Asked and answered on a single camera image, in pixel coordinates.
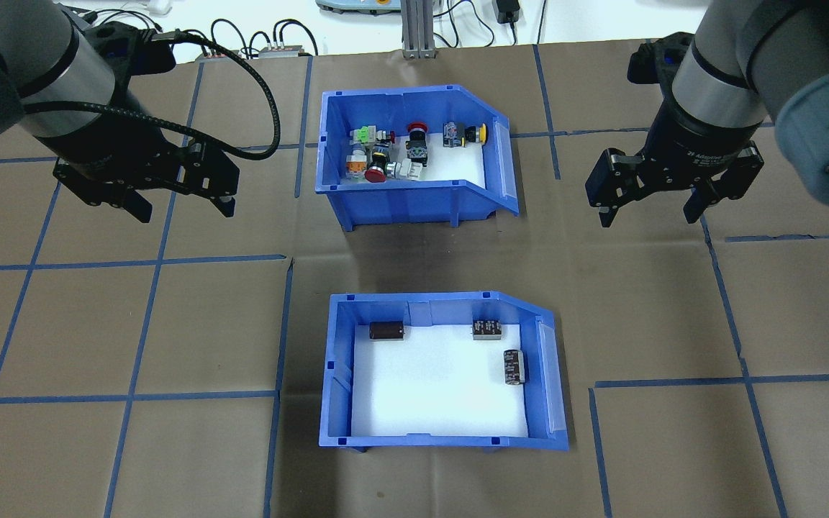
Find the white foam liner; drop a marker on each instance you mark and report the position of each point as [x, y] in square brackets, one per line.
[458, 169]
[436, 388]

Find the aluminium profile post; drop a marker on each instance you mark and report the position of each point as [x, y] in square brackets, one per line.
[418, 29]

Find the small white object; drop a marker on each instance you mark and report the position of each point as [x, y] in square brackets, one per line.
[159, 6]

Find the orange contact block switch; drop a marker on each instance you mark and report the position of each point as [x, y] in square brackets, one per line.
[354, 165]

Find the black cylindrical capacitor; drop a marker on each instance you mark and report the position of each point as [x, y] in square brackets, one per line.
[487, 329]
[514, 366]

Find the grey teal teach pendant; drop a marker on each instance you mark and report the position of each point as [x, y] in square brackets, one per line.
[360, 6]

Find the red button black contact block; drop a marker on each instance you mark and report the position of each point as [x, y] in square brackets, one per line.
[416, 147]

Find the black power adapter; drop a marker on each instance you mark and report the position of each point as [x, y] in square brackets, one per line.
[506, 8]

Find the grey connector box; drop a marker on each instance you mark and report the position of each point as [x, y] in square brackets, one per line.
[220, 54]
[283, 51]

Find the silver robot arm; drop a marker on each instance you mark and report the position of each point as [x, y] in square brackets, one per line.
[817, 86]
[26, 43]

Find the yellow push button switch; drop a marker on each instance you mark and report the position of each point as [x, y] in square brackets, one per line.
[468, 134]

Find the white grey push button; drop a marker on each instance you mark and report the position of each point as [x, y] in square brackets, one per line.
[407, 170]

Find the green contact block switch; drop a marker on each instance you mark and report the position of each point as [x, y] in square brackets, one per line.
[364, 134]

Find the brown cylindrical capacitor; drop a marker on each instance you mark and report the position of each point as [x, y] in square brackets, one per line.
[386, 331]

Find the blue plastic storage bin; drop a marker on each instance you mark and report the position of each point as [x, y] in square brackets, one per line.
[414, 205]
[335, 403]

